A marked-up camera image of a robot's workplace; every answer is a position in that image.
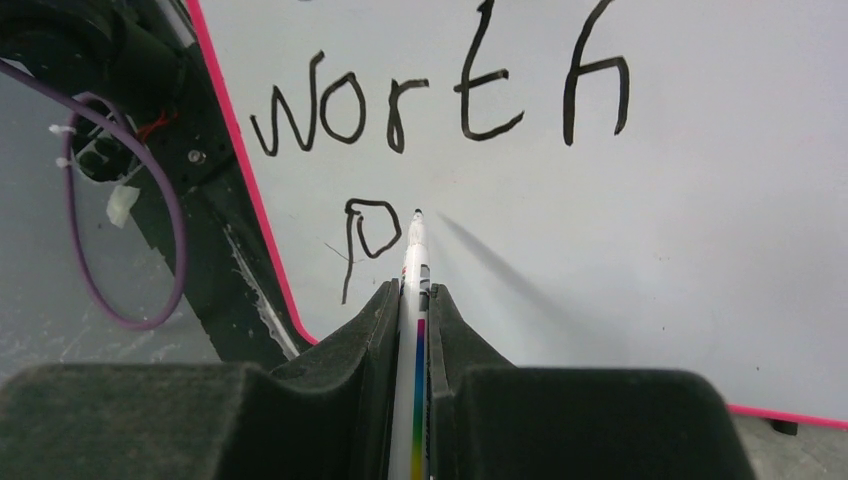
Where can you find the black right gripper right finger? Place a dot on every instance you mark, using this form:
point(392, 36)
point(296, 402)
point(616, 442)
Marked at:
point(490, 419)

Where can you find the black whiteboard clip left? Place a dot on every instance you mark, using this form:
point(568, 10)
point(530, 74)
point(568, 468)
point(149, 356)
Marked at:
point(784, 427)

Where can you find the black whiteboard marker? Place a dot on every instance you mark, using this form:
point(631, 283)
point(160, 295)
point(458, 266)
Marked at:
point(408, 457)

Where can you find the red framed whiteboard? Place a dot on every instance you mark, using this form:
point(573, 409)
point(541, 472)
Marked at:
point(603, 183)

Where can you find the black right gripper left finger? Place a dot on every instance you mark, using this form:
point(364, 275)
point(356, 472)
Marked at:
point(323, 415)

